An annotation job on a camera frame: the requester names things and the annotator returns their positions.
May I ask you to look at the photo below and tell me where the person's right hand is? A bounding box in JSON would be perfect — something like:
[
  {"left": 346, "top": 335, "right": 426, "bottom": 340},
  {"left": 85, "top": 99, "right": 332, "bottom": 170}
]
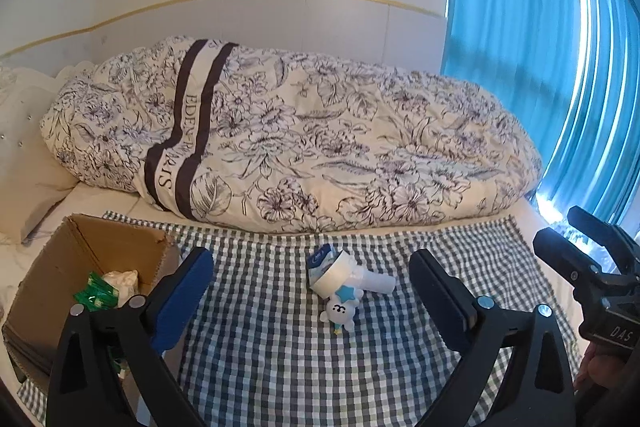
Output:
[{"left": 572, "top": 342, "right": 640, "bottom": 408}]

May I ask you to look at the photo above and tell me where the green packet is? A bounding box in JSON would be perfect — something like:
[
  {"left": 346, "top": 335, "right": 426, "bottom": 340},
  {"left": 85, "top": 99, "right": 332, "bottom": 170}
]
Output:
[{"left": 74, "top": 272, "right": 118, "bottom": 310}]

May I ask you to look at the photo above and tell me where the green checked cloth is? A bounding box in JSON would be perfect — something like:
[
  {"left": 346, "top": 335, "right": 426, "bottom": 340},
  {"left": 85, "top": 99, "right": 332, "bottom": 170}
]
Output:
[{"left": 17, "top": 211, "right": 583, "bottom": 427}]

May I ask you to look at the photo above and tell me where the white handheld fan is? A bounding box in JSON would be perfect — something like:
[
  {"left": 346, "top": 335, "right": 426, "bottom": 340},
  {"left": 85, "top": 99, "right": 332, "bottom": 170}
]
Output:
[{"left": 310, "top": 252, "right": 397, "bottom": 299}]

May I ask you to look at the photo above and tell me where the white bear toy with star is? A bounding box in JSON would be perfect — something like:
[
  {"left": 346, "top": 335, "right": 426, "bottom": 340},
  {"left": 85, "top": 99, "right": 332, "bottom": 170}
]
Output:
[{"left": 320, "top": 284, "right": 362, "bottom": 337}]

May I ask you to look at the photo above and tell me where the blue curtain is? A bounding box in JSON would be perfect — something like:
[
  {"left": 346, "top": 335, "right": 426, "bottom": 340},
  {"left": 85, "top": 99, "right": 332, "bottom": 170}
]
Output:
[{"left": 440, "top": 0, "right": 640, "bottom": 233}]

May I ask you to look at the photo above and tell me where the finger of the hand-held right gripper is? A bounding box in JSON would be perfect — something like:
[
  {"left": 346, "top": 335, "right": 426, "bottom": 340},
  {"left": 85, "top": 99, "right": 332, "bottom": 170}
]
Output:
[
  {"left": 532, "top": 228, "right": 623, "bottom": 303},
  {"left": 567, "top": 205, "right": 640, "bottom": 278}
]

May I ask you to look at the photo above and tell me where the white bed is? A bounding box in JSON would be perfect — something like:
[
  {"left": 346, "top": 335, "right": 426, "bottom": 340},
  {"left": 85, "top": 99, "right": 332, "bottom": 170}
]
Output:
[{"left": 0, "top": 184, "right": 588, "bottom": 427}]

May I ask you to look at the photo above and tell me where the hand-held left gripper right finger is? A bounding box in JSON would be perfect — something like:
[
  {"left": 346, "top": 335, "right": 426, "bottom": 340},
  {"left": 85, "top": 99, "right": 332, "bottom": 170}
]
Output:
[{"left": 409, "top": 249, "right": 576, "bottom": 427}]

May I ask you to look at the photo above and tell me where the floral cream duvet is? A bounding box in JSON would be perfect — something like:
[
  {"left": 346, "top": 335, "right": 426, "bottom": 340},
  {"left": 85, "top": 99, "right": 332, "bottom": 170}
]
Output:
[{"left": 39, "top": 36, "right": 543, "bottom": 235}]

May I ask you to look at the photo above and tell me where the cardboard box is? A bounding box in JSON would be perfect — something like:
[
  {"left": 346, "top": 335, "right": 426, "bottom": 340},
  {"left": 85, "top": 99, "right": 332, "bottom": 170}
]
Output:
[{"left": 2, "top": 213, "right": 183, "bottom": 388}]

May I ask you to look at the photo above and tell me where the blue tissue packet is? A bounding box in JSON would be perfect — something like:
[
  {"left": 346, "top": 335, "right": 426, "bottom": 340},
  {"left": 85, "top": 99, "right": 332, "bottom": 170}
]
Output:
[{"left": 306, "top": 244, "right": 343, "bottom": 288}]

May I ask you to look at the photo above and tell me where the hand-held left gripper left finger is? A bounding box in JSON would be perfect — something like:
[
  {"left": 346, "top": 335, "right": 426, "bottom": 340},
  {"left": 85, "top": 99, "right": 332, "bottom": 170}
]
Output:
[{"left": 45, "top": 247, "right": 215, "bottom": 427}]

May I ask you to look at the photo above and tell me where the clear plastic wrapper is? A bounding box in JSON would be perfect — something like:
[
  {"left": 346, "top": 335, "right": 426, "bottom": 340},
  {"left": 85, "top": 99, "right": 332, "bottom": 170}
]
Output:
[{"left": 102, "top": 269, "right": 140, "bottom": 308}]

